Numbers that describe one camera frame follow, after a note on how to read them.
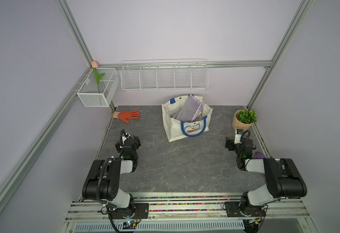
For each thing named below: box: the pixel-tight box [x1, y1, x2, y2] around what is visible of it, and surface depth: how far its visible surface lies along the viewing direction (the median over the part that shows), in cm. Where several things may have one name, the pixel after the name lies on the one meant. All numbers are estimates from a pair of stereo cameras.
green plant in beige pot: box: [232, 108, 258, 132], surface depth 99 cm
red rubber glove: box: [112, 109, 141, 124], surface depth 118 cm
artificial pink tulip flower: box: [91, 60, 106, 94], surface depth 92 cm
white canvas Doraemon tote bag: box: [161, 95, 214, 143], surface depth 96 cm
